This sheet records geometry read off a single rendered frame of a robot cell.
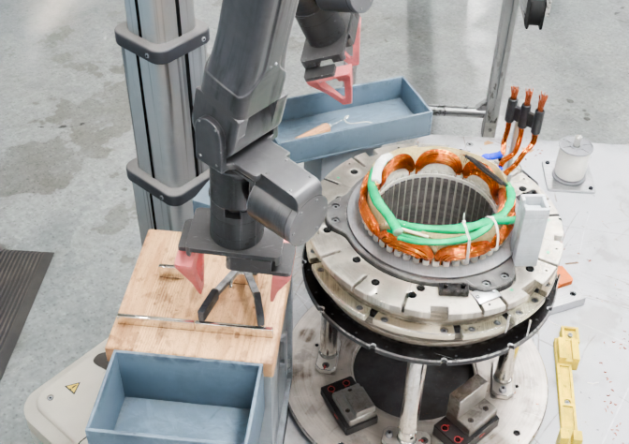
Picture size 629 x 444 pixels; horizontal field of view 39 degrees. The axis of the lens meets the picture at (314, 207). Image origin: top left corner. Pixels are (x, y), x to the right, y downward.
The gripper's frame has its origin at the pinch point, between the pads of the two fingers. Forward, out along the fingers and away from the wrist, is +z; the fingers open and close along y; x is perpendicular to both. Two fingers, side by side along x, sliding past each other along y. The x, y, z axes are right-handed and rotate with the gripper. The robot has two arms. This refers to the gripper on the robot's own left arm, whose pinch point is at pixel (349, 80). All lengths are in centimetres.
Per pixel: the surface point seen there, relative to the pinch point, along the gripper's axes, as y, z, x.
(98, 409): -59, -12, 16
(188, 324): -47.2, -9.2, 9.4
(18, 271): 33, 73, 136
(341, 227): -30.6, -3.0, -4.4
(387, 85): 7.6, 9.1, -1.9
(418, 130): -1.3, 11.5, -7.2
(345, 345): -29.5, 25.8, 6.4
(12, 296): 23, 72, 133
